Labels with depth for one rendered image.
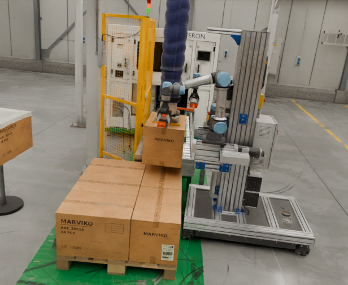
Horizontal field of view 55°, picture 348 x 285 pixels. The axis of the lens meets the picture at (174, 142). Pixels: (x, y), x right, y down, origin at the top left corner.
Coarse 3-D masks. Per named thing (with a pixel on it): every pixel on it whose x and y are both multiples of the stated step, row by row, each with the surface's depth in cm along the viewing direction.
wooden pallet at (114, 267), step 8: (56, 256) 278; (64, 256) 278; (72, 256) 278; (56, 264) 281; (64, 264) 280; (112, 264) 279; (120, 264) 279; (128, 264) 278; (136, 264) 278; (144, 264) 279; (152, 264) 278; (160, 264) 278; (112, 272) 282; (120, 272) 281; (168, 272) 280
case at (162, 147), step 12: (144, 132) 328; (156, 132) 327; (168, 132) 326; (180, 132) 325; (144, 144) 332; (156, 144) 331; (168, 144) 330; (180, 144) 329; (144, 156) 336; (156, 156) 335; (168, 156) 334; (180, 156) 333; (180, 168) 337
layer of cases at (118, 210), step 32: (96, 160) 371; (96, 192) 302; (128, 192) 307; (160, 192) 312; (64, 224) 268; (96, 224) 267; (128, 224) 267; (160, 224) 266; (96, 256) 277; (128, 256) 276; (160, 256) 275
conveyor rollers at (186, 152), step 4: (188, 116) 591; (188, 120) 566; (188, 124) 541; (188, 128) 523; (188, 132) 506; (188, 136) 481; (188, 140) 464; (184, 144) 447; (188, 144) 448; (184, 148) 437; (188, 148) 437; (184, 152) 420; (188, 152) 421; (184, 156) 405; (188, 156) 412
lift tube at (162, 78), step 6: (174, 24) 313; (162, 72) 333; (168, 72) 328; (174, 72) 328; (180, 72) 331; (162, 78) 335; (168, 78) 331; (174, 78) 331; (180, 78) 336; (162, 84) 336; (174, 96) 336; (168, 102) 337; (174, 102) 338
